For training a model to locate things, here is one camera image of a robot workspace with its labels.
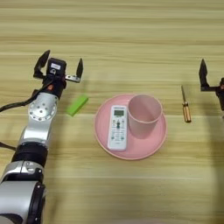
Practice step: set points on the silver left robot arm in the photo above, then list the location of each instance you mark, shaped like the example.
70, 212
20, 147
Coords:
35, 128

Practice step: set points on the green rectangular block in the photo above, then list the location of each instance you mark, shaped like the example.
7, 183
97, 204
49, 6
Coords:
76, 105

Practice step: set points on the pink round plate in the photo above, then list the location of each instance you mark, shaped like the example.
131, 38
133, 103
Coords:
140, 147

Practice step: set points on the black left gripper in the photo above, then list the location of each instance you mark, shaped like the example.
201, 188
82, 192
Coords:
55, 86

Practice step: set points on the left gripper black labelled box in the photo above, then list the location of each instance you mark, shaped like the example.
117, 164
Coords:
56, 67

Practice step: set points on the pink plastic cup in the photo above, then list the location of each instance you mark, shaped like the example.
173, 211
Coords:
143, 127

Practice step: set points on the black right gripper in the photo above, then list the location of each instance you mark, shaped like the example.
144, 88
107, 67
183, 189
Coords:
221, 93

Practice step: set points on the white remote control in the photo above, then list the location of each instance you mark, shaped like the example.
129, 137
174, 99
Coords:
117, 134

